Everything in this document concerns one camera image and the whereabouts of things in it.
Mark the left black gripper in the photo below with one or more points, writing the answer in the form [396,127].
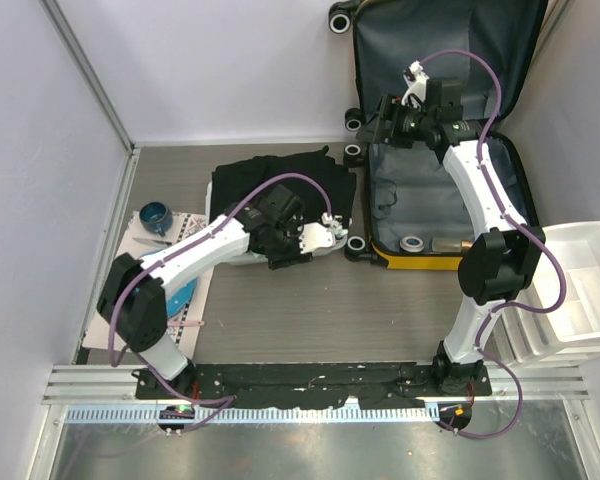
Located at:
[277,260]

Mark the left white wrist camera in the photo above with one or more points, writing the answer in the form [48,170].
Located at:
[322,234]

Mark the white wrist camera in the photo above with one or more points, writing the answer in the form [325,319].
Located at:
[322,234]
[416,80]

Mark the small blue cup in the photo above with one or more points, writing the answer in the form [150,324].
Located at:
[156,218]

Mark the white blue round tin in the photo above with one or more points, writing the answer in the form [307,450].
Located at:
[412,244]

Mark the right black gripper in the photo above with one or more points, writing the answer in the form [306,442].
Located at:
[388,110]

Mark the blue dotted plate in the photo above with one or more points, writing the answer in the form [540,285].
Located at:
[176,303]

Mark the yellow cartoon hard-shell suitcase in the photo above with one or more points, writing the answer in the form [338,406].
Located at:
[430,76]

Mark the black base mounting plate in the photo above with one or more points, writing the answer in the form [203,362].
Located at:
[318,386]

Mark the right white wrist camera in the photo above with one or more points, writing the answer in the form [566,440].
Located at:
[416,80]

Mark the pink chopstick near edge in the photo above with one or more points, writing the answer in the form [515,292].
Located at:
[186,324]

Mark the white compartment organizer tray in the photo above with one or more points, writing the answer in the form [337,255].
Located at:
[569,335]

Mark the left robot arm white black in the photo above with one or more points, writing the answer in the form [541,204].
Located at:
[134,297]

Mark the aluminium rail frame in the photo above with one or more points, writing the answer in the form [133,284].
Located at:
[128,394]

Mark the black cylindrical bottle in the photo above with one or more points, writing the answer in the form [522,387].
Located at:
[450,245]

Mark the white perforated plastic basket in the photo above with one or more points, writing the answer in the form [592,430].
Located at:
[255,258]

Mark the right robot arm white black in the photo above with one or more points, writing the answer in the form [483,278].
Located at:
[506,249]

